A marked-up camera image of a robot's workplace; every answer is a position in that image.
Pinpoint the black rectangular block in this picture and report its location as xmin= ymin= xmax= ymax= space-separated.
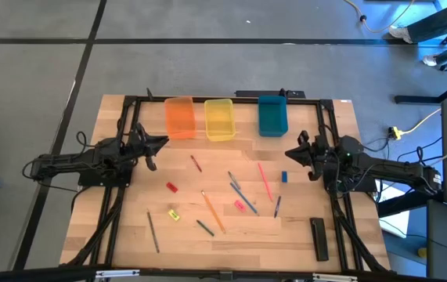
xmin=309 ymin=217 xmax=330 ymax=262

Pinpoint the black desk foot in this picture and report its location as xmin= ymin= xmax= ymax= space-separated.
xmin=394 ymin=72 xmax=447 ymax=105
xmin=377 ymin=190 xmax=445 ymax=219

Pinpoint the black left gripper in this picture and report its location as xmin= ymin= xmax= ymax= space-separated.
xmin=127 ymin=122 xmax=170 ymax=172

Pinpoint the yellow translucent plastic bin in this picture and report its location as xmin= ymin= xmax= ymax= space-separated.
xmin=204 ymin=98 xmax=236 ymax=143

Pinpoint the grey pencil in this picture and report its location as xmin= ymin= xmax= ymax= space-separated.
xmin=146 ymin=211 xmax=161 ymax=255

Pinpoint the orange pencil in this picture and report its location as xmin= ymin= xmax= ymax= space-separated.
xmin=200 ymin=190 xmax=227 ymax=235

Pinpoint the beige floor cable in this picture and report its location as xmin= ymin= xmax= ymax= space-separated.
xmin=343 ymin=0 xmax=416 ymax=34

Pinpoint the black overhead rig bar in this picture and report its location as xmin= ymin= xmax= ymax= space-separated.
xmin=0 ymin=265 xmax=447 ymax=282

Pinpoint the yellow extension cable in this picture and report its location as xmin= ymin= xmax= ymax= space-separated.
xmin=388 ymin=89 xmax=447 ymax=141

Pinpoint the pink pencil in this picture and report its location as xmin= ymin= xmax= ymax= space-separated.
xmin=257 ymin=162 xmax=274 ymax=203

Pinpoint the orange translucent plastic bin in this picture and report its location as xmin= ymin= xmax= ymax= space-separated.
xmin=164 ymin=96 xmax=197 ymax=141

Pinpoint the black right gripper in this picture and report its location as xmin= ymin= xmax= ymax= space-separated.
xmin=284 ymin=130 xmax=328 ymax=182

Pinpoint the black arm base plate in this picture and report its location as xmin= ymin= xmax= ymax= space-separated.
xmin=324 ymin=172 xmax=377 ymax=193
xmin=78 ymin=172 xmax=133 ymax=188

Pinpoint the black aluminium table frame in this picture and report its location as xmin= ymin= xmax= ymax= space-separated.
xmin=60 ymin=93 xmax=392 ymax=275

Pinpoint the blue pens crossed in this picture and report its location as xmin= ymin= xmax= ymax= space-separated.
xmin=229 ymin=182 xmax=260 ymax=217

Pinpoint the white box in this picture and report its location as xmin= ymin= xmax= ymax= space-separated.
xmin=378 ymin=183 xmax=411 ymax=239

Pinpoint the green crayon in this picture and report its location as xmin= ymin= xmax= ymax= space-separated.
xmin=196 ymin=219 xmax=216 ymax=238

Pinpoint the silver metal bracket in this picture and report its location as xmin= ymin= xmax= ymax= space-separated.
xmin=95 ymin=269 xmax=141 ymax=280
xmin=312 ymin=273 xmax=359 ymax=282

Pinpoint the person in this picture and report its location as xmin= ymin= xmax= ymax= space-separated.
xmin=387 ymin=0 xmax=447 ymax=72

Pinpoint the red crayon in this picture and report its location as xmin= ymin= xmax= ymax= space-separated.
xmin=189 ymin=154 xmax=203 ymax=174

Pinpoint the teal plastic bin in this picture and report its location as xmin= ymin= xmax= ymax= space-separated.
xmin=258 ymin=95 xmax=289 ymax=138

